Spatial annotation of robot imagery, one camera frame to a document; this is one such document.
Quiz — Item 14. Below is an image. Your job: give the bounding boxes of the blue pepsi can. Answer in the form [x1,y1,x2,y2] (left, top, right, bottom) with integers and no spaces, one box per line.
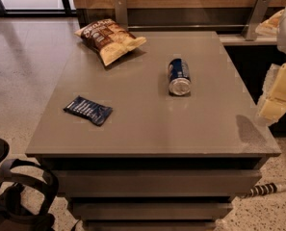
[169,58,191,96]

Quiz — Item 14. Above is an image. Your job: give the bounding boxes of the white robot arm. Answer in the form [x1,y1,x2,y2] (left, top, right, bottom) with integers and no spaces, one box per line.
[255,7,286,126]

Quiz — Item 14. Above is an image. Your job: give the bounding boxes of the grey drawer cabinet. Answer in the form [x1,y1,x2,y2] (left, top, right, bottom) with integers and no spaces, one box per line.
[27,32,280,231]

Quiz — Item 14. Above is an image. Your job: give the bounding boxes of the dark blue snack packet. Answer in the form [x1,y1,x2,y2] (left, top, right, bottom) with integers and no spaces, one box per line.
[64,96,113,126]

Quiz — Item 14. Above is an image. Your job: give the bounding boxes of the brown white chip bag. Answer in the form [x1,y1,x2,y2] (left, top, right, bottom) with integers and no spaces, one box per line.
[75,18,146,66]

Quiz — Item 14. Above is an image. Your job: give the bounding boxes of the black backpack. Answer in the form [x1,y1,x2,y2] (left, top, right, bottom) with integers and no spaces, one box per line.
[0,159,59,231]

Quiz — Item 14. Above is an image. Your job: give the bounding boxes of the right metal bracket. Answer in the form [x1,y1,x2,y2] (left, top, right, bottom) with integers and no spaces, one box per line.
[242,0,271,41]

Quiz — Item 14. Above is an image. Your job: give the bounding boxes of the metal bracket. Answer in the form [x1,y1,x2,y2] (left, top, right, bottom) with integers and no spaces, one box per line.
[242,0,271,41]
[114,0,128,29]

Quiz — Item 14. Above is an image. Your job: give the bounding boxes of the left metal bracket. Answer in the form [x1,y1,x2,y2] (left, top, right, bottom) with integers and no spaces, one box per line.
[114,0,128,29]

